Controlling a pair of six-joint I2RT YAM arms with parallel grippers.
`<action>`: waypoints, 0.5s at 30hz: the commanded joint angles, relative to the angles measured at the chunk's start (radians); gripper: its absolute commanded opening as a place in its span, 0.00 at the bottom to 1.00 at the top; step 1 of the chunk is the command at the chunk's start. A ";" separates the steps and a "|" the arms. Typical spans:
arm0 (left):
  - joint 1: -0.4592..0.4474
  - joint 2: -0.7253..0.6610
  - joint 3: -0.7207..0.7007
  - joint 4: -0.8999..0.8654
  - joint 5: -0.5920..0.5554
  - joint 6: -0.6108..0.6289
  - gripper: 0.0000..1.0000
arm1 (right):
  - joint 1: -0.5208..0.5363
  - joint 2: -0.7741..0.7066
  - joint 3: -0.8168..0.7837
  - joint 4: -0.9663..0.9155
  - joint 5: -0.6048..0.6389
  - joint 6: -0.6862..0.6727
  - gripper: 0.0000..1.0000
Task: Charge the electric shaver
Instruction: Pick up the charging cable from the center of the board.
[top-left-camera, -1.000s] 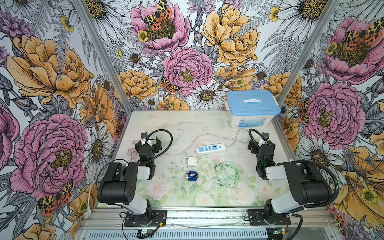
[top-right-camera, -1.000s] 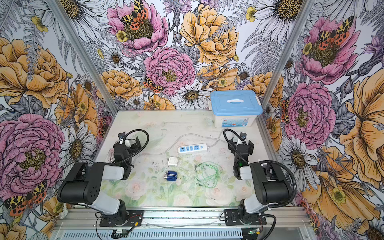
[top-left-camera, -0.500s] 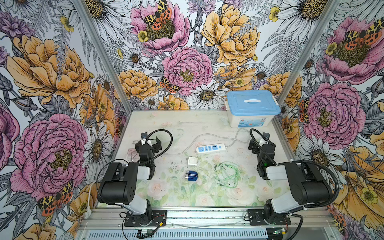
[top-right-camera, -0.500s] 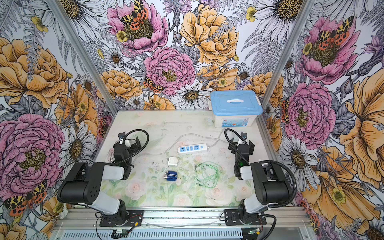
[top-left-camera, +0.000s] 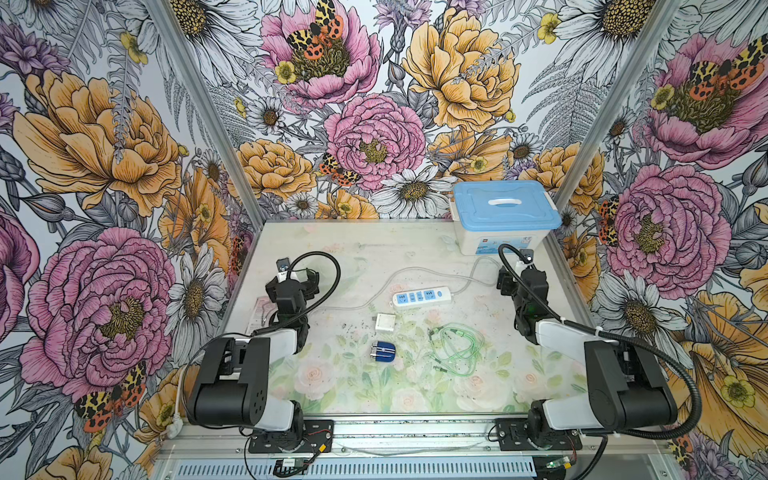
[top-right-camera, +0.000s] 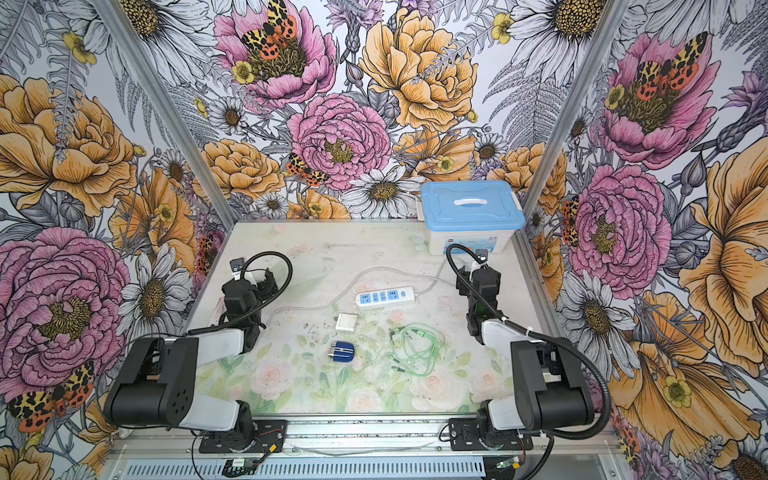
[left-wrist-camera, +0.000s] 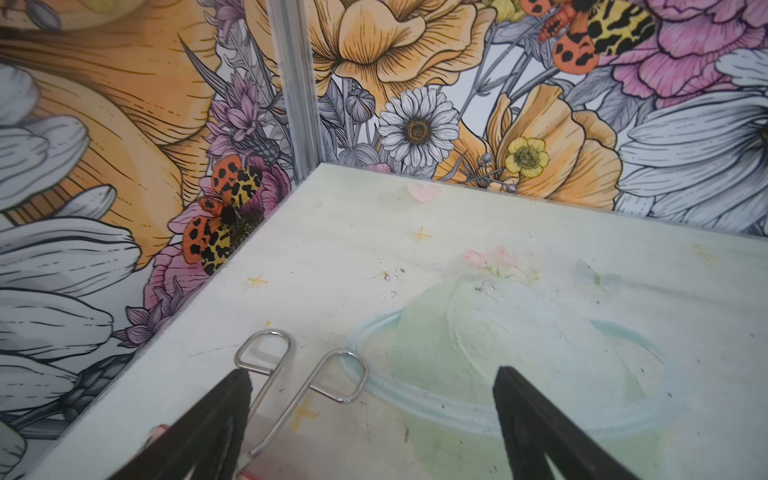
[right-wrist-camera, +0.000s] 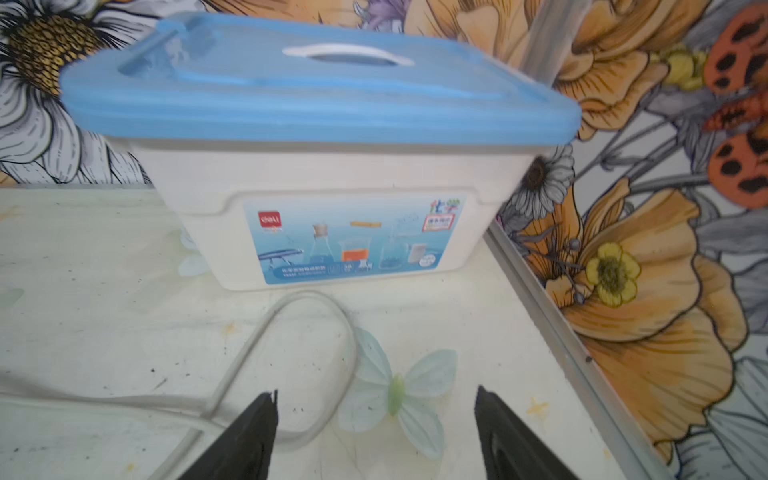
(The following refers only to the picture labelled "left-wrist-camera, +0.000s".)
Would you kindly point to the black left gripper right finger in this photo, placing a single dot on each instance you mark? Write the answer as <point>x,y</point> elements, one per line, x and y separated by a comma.
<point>540,440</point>

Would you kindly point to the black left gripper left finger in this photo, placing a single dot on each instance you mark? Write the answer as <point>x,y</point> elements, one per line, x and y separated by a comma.
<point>204,443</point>

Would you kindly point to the aluminium corner post left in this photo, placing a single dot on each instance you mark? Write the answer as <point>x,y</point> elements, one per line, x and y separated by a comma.
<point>290,30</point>

